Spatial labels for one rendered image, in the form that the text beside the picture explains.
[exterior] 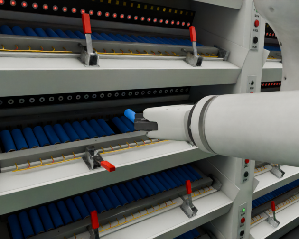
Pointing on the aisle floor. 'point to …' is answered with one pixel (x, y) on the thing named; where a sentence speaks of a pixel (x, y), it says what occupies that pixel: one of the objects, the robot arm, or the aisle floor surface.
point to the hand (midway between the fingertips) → (147, 121)
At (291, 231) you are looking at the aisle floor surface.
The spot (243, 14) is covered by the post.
